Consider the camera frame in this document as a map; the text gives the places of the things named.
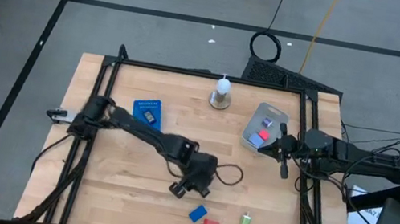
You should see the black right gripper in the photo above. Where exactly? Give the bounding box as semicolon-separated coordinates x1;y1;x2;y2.
254;120;309;182

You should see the light blue adapter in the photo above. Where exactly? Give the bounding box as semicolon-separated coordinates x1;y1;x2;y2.
247;132;265;149

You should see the blue box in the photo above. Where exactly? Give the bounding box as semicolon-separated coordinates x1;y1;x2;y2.
187;202;210;224

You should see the navy framed card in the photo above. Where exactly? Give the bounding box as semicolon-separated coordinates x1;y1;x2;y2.
141;109;158;126

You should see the white plastic bin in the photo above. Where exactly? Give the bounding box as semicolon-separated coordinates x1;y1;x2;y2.
238;99;292;159

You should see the small green adapter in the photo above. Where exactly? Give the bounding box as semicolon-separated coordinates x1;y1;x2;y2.
239;212;254;224

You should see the black perforated panel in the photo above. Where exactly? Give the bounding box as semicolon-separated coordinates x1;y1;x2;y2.
240;53;349;100

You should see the bulb lamp on wooden base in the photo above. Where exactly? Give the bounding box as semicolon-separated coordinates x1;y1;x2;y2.
207;71;236;112

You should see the blue plastic basket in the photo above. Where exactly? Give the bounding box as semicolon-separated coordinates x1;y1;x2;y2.
129;96;167;133

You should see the black diagonal stand leg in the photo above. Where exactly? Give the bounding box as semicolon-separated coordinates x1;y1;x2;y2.
345;176;400;222

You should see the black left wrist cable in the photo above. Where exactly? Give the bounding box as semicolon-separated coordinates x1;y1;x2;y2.
212;161;246;188

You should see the black metal table frame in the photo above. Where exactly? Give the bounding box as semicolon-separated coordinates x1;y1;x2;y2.
18;31;378;224

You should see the black coiled floor cable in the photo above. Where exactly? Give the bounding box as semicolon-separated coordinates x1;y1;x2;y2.
247;0;291;65

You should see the long yellow floor cable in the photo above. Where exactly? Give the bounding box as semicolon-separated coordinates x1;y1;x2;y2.
297;0;343;79

